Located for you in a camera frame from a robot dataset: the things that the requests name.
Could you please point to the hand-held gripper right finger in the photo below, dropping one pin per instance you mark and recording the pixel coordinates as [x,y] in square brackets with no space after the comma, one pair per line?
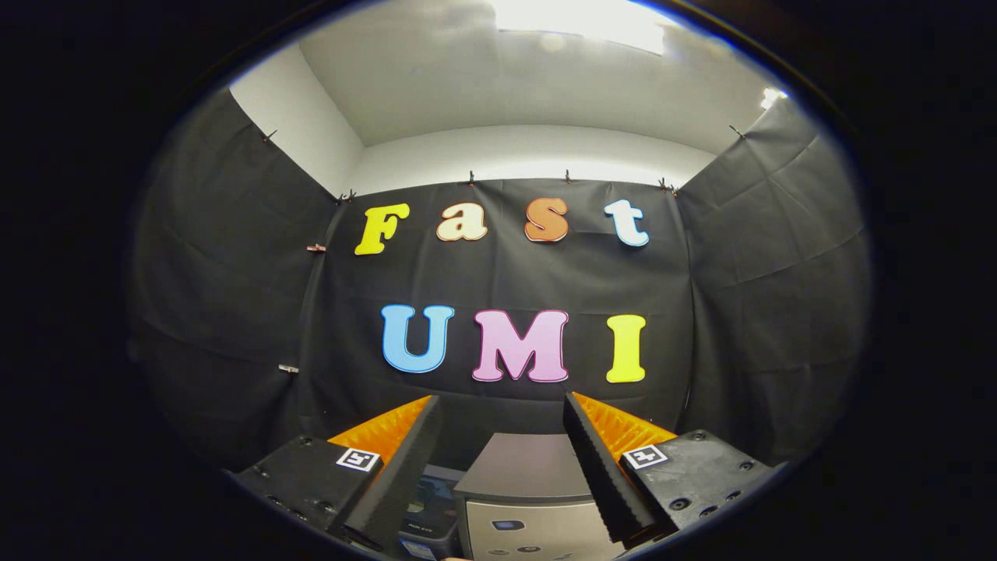
[604,475]

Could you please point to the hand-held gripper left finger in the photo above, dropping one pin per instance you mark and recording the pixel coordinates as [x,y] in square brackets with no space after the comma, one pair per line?
[405,475]

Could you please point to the black backdrop cloth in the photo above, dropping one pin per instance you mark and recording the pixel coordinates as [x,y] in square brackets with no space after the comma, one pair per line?
[234,273]

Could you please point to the ceiling light panel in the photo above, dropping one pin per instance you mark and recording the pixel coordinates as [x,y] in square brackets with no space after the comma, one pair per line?
[584,19]

